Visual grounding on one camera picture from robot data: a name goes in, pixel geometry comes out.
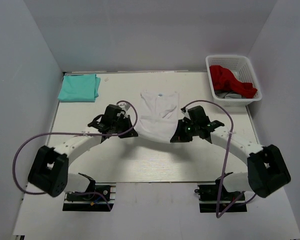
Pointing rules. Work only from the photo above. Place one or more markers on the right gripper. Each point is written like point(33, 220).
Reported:
point(179, 136)

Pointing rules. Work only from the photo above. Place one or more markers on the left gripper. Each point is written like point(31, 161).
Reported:
point(132, 133)

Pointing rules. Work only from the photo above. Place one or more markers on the white t-shirt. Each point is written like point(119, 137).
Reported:
point(157, 116)

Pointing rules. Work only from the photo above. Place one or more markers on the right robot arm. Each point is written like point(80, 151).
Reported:
point(266, 169)

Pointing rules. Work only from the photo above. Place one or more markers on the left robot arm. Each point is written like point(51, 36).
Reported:
point(50, 169)

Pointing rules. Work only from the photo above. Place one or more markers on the grey t-shirt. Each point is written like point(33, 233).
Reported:
point(227, 94)

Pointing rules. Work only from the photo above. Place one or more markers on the folded teal t-shirt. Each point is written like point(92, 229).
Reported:
point(79, 88)

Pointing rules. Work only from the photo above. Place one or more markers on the red t-shirt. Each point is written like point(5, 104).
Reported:
point(224, 80)

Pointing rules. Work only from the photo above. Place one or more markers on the white plastic basket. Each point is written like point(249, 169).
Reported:
point(243, 71)

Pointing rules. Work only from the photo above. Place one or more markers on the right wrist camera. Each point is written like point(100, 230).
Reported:
point(213, 125)

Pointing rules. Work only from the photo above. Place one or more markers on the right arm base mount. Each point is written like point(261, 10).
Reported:
point(207, 197)

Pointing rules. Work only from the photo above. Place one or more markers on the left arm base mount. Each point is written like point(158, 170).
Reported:
point(92, 195)

